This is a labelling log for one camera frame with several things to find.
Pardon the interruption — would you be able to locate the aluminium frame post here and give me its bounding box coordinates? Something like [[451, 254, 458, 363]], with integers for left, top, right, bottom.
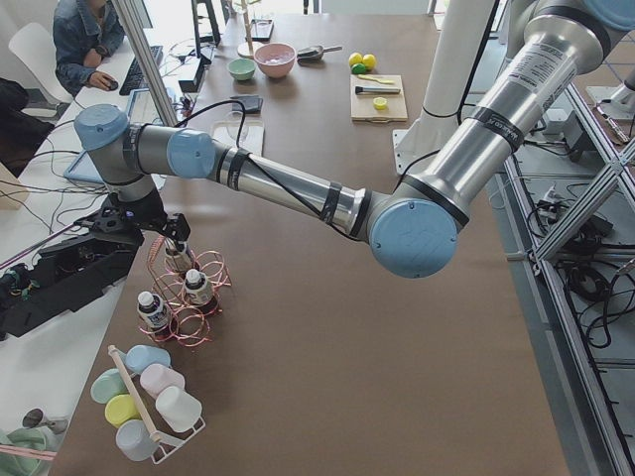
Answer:
[[112, 0, 179, 127]]

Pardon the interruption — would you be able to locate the black equipment case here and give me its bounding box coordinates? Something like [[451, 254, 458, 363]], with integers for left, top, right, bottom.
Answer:
[[1, 230, 143, 337]]

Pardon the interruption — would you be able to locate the half lemon slice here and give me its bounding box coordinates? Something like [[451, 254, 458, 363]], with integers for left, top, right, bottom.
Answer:
[[373, 97, 388, 110]]

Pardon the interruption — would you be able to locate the yellow plastic knife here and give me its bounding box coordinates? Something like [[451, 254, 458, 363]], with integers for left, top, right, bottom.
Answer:
[[357, 74, 395, 84]]

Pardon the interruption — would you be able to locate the steel muddler black tip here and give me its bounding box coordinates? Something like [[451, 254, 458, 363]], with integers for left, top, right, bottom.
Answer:
[[354, 85, 401, 95]]

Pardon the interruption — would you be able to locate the yellow plastic cup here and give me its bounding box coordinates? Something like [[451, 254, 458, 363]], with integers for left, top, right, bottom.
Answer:
[[104, 394, 140, 428]]

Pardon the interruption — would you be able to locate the metal ice scoop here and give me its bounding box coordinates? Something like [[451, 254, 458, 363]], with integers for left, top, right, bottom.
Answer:
[[297, 45, 343, 62]]

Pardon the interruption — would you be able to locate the near blue teach pendant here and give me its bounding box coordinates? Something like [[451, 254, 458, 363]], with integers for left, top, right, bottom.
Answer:
[[63, 150, 104, 185]]

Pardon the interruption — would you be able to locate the person in denim jacket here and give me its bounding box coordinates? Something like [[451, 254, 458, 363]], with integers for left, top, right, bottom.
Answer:
[[53, 0, 124, 96]]

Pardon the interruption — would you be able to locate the green lime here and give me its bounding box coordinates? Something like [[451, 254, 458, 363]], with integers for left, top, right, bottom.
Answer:
[[362, 54, 377, 70]]

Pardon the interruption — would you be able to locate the grey-blue plastic cup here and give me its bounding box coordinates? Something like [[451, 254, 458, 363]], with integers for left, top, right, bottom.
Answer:
[[115, 419, 159, 462]]

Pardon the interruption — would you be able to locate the black keyboard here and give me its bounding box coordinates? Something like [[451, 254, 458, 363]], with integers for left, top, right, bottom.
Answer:
[[118, 46, 163, 96]]

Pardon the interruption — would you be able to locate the tea bottle white cap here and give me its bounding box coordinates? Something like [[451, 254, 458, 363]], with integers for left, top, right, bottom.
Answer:
[[184, 269, 218, 314]]

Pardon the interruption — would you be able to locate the white wire cup rack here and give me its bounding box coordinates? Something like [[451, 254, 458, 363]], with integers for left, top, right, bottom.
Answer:
[[108, 345, 206, 465]]

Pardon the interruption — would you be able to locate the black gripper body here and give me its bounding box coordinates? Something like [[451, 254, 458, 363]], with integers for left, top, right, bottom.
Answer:
[[88, 191, 191, 248]]

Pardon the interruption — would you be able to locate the cream rabbit serving tray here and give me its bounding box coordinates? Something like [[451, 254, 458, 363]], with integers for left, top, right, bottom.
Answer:
[[209, 119, 265, 156]]

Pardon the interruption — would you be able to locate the blue teach pendant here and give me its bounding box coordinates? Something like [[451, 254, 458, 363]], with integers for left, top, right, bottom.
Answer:
[[63, 150, 104, 185], [126, 88, 163, 125]]

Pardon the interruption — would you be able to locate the clear wine glass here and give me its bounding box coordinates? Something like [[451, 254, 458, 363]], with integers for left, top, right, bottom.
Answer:
[[225, 110, 249, 147]]

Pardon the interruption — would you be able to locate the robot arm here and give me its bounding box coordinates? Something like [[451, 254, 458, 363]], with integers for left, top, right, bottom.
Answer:
[[74, 1, 634, 278]]

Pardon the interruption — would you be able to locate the white plastic cup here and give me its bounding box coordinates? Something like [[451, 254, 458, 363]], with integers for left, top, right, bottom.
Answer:
[[155, 386, 202, 432]]

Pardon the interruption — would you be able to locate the copper wire bottle basket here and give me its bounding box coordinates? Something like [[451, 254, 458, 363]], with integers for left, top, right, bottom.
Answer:
[[139, 236, 232, 347]]

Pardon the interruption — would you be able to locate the upper yellow lemon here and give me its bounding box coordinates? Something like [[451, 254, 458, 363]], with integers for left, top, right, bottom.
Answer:
[[348, 52, 363, 67]]

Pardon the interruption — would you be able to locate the blue plastic cup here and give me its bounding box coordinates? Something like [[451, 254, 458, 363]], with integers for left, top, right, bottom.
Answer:
[[124, 344, 172, 375]]

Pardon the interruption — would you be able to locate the green ceramic bowl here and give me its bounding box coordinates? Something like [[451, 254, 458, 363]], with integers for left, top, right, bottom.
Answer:
[[227, 58, 256, 81]]

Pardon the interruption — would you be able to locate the pink plastic cup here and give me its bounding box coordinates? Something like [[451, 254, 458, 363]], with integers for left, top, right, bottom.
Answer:
[[140, 363, 186, 399]]

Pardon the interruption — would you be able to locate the pink bowl of ice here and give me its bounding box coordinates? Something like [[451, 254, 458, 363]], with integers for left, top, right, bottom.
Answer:
[[254, 43, 297, 79]]

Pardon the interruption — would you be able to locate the wooden cup stand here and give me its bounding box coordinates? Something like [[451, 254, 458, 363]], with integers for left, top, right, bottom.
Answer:
[[231, 0, 264, 60]]

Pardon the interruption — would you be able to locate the bamboo cutting board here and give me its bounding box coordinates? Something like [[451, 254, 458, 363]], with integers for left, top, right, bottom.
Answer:
[[350, 74, 408, 122]]

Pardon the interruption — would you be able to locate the far blue teach pendant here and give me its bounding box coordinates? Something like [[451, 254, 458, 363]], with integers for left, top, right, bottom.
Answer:
[[126, 88, 163, 125]]

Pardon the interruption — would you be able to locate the green plastic cup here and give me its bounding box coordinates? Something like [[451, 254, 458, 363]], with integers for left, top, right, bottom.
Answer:
[[90, 368, 128, 405]]

